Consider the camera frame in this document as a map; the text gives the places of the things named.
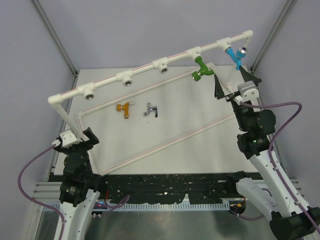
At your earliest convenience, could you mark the white PVC pipe frame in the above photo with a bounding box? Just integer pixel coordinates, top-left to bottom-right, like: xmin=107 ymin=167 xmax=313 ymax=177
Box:
xmin=48 ymin=30 xmax=253 ymax=175

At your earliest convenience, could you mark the white slotted cable duct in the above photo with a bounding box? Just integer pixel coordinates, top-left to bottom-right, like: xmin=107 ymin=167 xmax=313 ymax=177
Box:
xmin=43 ymin=201 xmax=230 ymax=211

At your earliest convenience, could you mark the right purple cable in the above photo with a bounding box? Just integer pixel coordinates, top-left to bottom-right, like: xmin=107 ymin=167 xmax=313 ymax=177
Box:
xmin=228 ymin=101 xmax=320 ymax=233

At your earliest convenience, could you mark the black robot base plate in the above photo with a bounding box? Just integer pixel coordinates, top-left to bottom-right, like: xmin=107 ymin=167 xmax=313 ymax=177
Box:
xmin=49 ymin=171 xmax=256 ymax=204

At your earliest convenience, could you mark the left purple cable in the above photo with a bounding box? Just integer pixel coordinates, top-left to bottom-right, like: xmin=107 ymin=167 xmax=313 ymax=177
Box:
xmin=16 ymin=146 xmax=131 ymax=240

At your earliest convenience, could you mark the green water faucet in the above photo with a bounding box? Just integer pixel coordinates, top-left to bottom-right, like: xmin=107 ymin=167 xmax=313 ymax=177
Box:
xmin=191 ymin=56 xmax=215 ymax=82

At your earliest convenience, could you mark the orange water faucet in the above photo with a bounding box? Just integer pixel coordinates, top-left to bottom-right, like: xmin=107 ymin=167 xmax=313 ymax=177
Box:
xmin=115 ymin=102 xmax=135 ymax=119

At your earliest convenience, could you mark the blue water faucet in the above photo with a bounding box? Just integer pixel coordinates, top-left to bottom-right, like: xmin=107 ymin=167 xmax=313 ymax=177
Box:
xmin=225 ymin=46 xmax=248 ymax=71

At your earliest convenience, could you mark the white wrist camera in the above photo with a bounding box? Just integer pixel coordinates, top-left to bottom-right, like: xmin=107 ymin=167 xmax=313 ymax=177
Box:
xmin=237 ymin=81 xmax=260 ymax=101
xmin=52 ymin=129 xmax=81 ymax=148

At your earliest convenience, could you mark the purple cable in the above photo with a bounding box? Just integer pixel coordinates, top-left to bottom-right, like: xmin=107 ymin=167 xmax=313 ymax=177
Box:
xmin=228 ymin=101 xmax=320 ymax=233
xmin=16 ymin=146 xmax=131 ymax=240

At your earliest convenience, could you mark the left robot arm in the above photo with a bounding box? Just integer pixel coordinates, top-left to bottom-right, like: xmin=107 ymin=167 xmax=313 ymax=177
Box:
xmin=53 ymin=128 xmax=107 ymax=240

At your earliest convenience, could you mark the chrome water faucet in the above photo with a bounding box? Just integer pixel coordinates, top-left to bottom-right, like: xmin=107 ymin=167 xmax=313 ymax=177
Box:
xmin=143 ymin=102 xmax=158 ymax=118

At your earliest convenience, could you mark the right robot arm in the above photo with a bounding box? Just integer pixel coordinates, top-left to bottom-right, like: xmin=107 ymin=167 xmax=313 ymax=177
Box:
xmin=214 ymin=67 xmax=320 ymax=240

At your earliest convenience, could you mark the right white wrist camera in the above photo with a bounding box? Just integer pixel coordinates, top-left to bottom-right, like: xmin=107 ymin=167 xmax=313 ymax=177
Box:
xmin=237 ymin=81 xmax=260 ymax=101

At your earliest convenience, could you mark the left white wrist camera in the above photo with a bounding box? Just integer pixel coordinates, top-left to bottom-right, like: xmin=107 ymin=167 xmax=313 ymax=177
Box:
xmin=52 ymin=129 xmax=81 ymax=148

